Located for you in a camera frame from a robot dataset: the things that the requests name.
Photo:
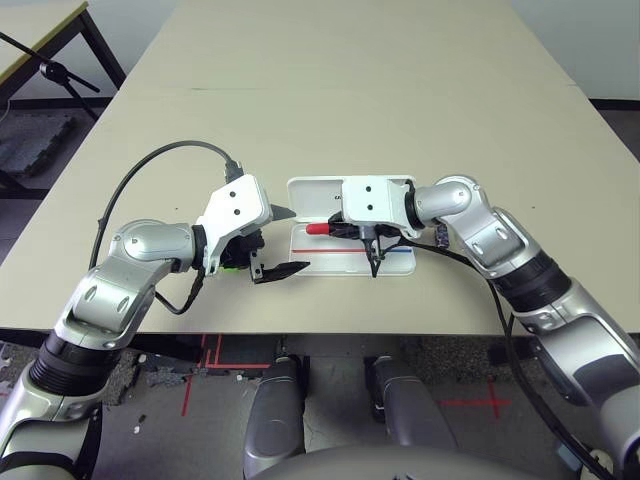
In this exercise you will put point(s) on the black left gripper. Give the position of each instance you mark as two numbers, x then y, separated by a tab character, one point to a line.
240	250

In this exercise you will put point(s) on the thin red and blue pencil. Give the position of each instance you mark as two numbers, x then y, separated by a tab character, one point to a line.
325	250

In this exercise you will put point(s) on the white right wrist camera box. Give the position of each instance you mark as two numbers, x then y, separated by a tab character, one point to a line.
370	197

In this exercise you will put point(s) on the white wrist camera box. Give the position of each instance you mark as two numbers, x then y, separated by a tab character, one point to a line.
235	205
370	197

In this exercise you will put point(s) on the grey robot leg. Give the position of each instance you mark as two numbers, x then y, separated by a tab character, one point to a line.
275	420
405	405

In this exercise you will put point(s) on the grey right robot leg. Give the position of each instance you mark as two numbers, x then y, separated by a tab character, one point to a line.
405	405

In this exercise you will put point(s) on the black table base bar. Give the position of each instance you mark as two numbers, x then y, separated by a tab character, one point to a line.
500	355
165	350

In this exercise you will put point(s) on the grey left robot leg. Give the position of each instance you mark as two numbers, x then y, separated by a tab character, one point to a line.
275	420

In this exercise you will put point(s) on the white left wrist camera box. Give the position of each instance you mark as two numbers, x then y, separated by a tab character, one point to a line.
235	205

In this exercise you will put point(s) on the white plastic pencil case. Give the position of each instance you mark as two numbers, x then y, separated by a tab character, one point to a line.
312	195

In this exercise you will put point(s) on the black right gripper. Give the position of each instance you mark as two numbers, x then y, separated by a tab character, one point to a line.
375	232

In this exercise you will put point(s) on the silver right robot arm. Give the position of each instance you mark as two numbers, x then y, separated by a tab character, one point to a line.
500	235

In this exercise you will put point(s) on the grey robot torso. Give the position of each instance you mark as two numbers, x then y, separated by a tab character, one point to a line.
400	465

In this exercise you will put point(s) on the dark galaxy print eraser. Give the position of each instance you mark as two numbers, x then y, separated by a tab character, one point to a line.
442	236

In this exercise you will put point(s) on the blue foam block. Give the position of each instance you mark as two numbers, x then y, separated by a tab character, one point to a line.
565	452

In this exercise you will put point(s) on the grey foam floor mat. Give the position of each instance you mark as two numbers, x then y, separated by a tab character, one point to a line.
30	145

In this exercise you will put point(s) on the black marker with red cap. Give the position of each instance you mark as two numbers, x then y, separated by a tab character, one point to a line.
317	229

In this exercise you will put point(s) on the side table with black frame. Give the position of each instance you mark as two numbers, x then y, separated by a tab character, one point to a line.
45	20

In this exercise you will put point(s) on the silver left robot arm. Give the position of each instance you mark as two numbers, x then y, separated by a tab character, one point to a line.
145	245

